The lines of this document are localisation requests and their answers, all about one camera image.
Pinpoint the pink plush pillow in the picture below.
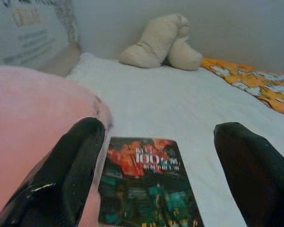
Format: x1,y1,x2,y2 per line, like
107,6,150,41
0,65,113,227

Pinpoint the white bed mattress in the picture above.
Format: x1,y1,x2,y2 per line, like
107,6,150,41
66,52,284,227

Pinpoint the cream stuffed pillow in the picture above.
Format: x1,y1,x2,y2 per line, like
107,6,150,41
119,13,204,71

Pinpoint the orange patterned blanket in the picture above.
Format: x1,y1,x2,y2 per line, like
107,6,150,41
200,58,284,121

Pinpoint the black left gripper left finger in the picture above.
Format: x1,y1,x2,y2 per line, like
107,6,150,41
0,117,107,227

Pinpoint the dark red green book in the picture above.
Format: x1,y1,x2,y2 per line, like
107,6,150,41
98,136,203,227

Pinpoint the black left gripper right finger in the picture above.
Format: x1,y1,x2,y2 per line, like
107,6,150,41
213,122,284,227

